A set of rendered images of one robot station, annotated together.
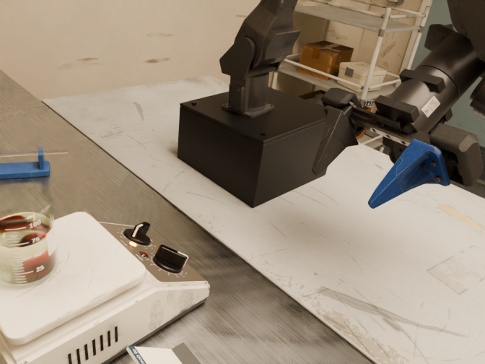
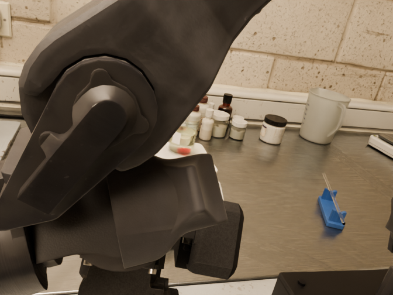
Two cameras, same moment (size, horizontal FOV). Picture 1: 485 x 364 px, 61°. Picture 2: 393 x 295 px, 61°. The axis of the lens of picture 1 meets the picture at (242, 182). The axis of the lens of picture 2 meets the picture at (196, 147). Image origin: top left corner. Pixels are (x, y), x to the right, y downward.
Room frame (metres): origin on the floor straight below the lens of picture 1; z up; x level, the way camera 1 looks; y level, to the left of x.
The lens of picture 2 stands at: (0.57, -0.32, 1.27)
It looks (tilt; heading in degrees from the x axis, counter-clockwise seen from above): 25 degrees down; 120
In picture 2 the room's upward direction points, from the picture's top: 11 degrees clockwise
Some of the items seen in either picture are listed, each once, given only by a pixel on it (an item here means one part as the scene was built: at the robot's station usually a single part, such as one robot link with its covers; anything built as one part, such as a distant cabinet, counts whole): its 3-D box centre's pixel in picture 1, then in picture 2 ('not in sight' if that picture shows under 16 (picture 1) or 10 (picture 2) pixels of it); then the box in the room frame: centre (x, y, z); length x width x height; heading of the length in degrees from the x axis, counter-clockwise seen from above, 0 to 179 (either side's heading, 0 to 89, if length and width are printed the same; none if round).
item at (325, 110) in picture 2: not in sight; (324, 118); (0.39, 0.77, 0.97); 0.18 x 0.13 x 0.15; 132
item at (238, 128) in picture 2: not in sight; (238, 129); (0.21, 0.54, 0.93); 0.05 x 0.05 x 0.05
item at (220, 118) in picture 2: not in sight; (217, 123); (0.16, 0.50, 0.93); 0.06 x 0.06 x 0.07
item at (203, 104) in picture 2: not in sight; (199, 112); (0.09, 0.49, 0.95); 0.06 x 0.06 x 0.10
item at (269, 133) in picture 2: not in sight; (272, 129); (0.28, 0.61, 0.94); 0.07 x 0.07 x 0.07
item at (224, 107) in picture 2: not in sight; (224, 111); (0.14, 0.56, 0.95); 0.04 x 0.04 x 0.11
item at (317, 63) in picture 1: (338, 77); not in sight; (2.57, -0.49, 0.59); 0.65 x 0.48 x 0.93; 49
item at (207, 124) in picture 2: not in sight; (207, 124); (0.15, 0.45, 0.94); 0.03 x 0.03 x 0.09
